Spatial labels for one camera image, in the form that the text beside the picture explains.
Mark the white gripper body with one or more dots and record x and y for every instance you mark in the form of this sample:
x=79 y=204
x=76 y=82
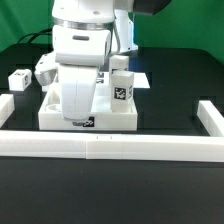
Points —
x=77 y=90

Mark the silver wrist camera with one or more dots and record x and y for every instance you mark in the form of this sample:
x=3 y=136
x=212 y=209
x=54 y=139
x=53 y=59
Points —
x=45 y=69

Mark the white U-shaped fence wall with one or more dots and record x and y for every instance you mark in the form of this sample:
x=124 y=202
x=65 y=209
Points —
x=120 y=147

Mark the white square table top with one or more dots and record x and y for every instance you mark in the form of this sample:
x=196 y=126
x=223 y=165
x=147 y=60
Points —
x=100 y=119

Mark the white sheet with AprilTags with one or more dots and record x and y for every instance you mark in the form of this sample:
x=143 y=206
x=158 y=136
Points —
x=140 y=80

